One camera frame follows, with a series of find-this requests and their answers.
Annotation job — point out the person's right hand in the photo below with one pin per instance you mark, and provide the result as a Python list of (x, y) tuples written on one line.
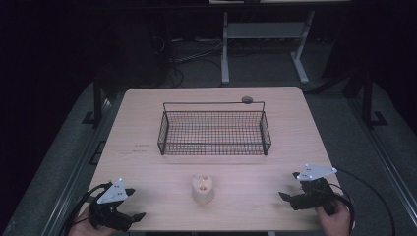
[(336, 224)]

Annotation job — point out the white metal desk frame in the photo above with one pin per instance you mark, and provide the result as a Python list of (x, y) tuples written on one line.
[(262, 30)]

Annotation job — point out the person's left hand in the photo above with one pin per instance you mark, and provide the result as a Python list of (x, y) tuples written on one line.
[(83, 227)]

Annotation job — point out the grey metal rail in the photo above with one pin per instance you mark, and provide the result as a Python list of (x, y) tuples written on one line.
[(387, 154), (73, 177)]

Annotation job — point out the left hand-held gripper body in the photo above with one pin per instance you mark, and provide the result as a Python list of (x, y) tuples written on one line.
[(113, 194)]

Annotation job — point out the black metal stand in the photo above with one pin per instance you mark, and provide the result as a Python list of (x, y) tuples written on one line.
[(97, 98), (368, 98)]

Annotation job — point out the grey round disc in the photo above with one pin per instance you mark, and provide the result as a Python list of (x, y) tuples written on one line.
[(247, 100)]

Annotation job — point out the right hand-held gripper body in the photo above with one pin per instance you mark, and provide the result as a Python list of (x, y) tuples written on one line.
[(314, 196)]

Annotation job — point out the beige food piece with holes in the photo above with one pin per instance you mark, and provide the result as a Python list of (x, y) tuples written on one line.
[(202, 189)]

